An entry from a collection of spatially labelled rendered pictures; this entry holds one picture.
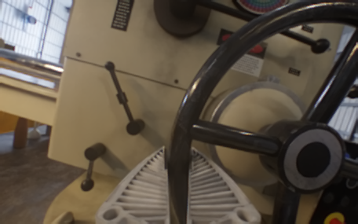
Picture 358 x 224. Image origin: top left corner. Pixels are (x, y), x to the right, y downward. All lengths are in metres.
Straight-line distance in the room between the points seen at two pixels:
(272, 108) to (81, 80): 0.47
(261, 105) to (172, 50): 0.25
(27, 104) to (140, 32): 0.76
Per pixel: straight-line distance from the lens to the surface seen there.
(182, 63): 0.38
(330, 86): 0.25
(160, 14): 0.41
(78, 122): 0.47
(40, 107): 0.95
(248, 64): 0.42
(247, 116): 0.28
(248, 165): 0.31
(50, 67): 0.99
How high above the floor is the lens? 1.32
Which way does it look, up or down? 5 degrees down
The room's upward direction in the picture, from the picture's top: 16 degrees clockwise
